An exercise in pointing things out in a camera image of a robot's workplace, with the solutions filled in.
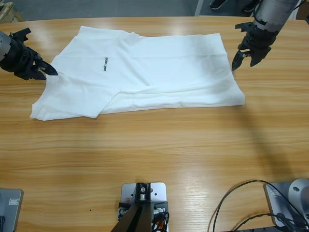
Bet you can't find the white post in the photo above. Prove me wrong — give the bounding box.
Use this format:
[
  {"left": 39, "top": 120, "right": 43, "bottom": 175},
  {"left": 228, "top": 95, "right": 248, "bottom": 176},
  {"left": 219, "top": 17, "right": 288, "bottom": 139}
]
[{"left": 194, "top": 0, "right": 206, "bottom": 16}]

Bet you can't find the black cable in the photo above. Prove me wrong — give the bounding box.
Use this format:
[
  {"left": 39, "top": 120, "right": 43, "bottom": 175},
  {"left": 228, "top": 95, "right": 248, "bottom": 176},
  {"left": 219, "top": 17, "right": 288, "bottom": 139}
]
[{"left": 213, "top": 179, "right": 309, "bottom": 232}]

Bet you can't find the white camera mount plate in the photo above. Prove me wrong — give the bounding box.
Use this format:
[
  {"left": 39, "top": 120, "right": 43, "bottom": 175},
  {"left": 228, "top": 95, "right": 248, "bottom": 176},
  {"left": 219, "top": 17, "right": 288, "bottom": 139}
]
[{"left": 120, "top": 182, "right": 168, "bottom": 206}]

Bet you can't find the black wire tangle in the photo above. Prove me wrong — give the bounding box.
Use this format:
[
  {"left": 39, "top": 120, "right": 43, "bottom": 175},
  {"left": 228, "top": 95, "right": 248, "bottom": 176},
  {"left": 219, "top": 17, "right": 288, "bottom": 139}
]
[{"left": 151, "top": 211, "right": 171, "bottom": 232}]

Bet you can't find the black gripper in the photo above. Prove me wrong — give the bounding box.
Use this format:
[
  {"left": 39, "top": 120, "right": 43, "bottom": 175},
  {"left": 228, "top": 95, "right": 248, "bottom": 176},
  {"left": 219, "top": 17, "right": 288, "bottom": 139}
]
[
  {"left": 231, "top": 21, "right": 278, "bottom": 71},
  {"left": 0, "top": 28, "right": 59, "bottom": 82}
]

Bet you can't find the white t-shirt with black print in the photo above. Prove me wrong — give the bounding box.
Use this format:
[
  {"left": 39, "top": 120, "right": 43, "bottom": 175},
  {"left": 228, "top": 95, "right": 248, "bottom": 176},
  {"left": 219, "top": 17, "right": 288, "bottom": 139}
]
[{"left": 29, "top": 26, "right": 246, "bottom": 121}]

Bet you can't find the wooden crate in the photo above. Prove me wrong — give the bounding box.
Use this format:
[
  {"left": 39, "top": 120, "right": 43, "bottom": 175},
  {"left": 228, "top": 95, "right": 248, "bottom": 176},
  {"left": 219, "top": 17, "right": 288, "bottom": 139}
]
[{"left": 0, "top": 0, "right": 25, "bottom": 24}]

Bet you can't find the dark camera post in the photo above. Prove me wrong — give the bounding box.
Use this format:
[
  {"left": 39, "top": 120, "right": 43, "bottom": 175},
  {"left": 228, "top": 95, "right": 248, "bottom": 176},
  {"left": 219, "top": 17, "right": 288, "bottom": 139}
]
[{"left": 111, "top": 183, "right": 155, "bottom": 232}]

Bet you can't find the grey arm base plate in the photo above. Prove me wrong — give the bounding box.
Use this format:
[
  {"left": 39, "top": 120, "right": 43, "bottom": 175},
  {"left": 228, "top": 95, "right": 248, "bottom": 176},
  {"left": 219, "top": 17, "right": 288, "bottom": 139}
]
[
  {"left": 263, "top": 181, "right": 309, "bottom": 228},
  {"left": 0, "top": 188, "right": 24, "bottom": 232}
]

